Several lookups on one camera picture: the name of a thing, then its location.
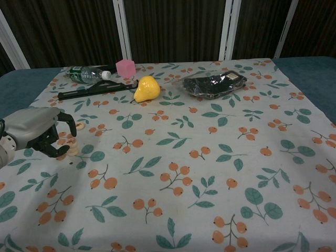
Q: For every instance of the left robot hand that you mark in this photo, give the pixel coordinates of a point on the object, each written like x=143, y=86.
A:
x=29, y=128

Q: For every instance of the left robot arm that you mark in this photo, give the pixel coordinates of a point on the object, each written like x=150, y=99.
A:
x=5, y=157

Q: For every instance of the teal table cover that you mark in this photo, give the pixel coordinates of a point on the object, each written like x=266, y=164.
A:
x=15, y=92

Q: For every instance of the clear plastic water bottle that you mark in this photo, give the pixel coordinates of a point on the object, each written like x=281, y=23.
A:
x=84, y=74

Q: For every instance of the pink cube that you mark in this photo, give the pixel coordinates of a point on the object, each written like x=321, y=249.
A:
x=126, y=68

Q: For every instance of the yellow toy pear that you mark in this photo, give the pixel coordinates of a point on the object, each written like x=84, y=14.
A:
x=147, y=89

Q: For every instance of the floral printed tablecloth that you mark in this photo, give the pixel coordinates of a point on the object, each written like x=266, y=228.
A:
x=183, y=157

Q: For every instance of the black item in plastic bag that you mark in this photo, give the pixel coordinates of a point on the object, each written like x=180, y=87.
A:
x=212, y=84

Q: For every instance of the black metal bracket frame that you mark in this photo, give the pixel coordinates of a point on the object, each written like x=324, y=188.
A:
x=89, y=92

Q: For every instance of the white partition post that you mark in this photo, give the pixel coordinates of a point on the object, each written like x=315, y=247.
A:
x=229, y=29
x=123, y=31
x=13, y=44
x=284, y=29

